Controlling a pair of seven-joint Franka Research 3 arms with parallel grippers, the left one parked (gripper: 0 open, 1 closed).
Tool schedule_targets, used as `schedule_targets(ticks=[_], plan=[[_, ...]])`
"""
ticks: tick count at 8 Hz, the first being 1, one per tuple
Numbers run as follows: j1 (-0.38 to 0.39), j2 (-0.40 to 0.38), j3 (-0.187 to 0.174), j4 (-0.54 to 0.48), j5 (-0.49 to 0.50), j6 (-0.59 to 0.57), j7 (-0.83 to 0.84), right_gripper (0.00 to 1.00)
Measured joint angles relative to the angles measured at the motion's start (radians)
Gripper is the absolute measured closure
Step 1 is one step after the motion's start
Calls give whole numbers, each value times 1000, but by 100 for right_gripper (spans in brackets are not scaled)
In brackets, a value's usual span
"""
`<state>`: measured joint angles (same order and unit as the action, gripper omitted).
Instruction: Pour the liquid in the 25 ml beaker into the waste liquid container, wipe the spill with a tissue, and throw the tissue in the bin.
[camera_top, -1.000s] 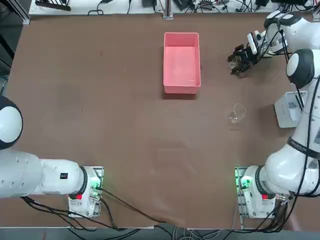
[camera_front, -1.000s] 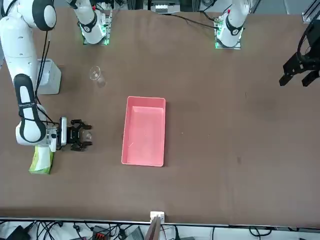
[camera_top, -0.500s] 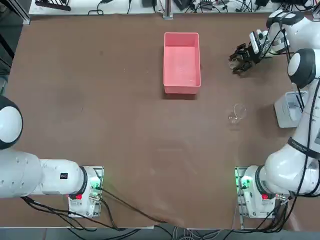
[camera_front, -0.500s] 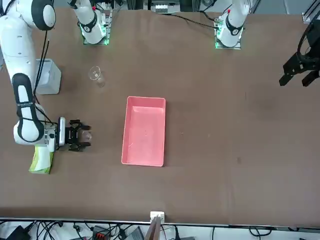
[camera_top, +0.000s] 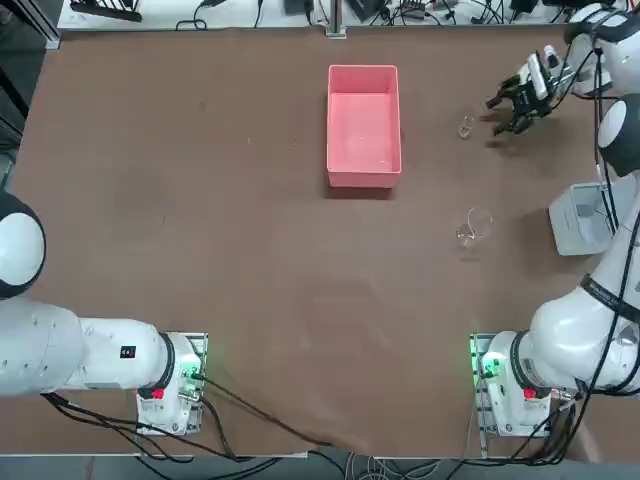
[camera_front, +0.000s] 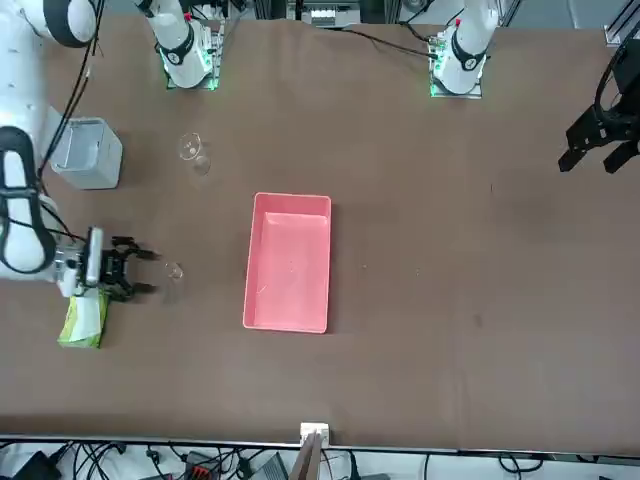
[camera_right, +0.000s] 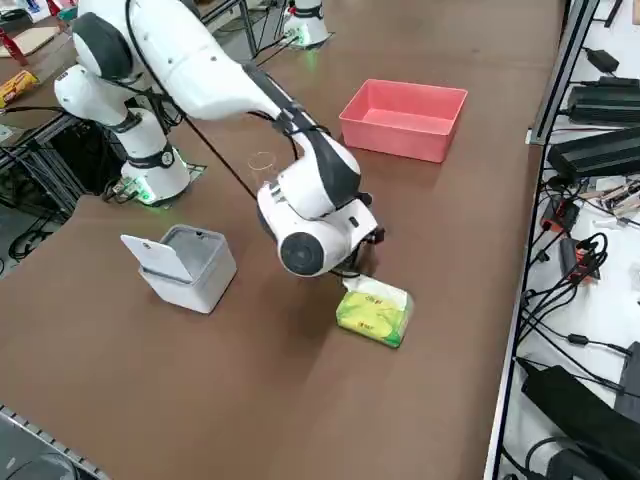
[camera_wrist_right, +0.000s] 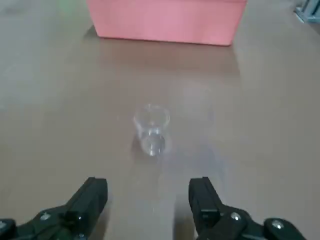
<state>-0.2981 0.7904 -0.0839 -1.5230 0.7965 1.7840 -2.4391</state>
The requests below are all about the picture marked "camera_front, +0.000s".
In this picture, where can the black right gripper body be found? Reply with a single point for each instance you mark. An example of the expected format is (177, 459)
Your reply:
(114, 270)

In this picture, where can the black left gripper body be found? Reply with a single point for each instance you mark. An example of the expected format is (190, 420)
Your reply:
(629, 70)

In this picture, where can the small glass beaker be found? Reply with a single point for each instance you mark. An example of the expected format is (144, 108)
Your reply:
(174, 272)

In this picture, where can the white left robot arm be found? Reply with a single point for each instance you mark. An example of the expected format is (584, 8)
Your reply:
(467, 50)

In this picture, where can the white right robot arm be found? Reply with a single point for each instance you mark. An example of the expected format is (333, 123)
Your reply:
(20, 90)

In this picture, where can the green tissue pack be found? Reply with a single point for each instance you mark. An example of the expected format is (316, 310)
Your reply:
(75, 342)

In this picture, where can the white flip-lid bin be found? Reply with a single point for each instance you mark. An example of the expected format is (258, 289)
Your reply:
(100, 160)

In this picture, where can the large glass beaker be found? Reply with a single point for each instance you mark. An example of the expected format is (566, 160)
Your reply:
(190, 147)

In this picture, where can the pink plastic container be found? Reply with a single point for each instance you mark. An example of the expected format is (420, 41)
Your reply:
(290, 270)

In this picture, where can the aluminium corner profile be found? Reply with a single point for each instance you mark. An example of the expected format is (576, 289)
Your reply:
(617, 27)

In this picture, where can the red and black connector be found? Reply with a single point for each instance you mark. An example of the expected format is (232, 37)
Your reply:
(200, 470)

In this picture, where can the large black power brick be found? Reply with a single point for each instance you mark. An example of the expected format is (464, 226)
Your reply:
(35, 467)

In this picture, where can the white power strip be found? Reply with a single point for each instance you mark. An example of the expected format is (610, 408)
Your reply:
(325, 15)

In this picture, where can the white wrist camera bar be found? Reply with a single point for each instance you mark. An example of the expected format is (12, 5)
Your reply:
(94, 260)

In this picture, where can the white post bracket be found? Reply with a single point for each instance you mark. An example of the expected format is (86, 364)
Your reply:
(322, 430)

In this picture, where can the aluminium frame post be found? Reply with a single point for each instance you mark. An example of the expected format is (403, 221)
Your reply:
(307, 460)

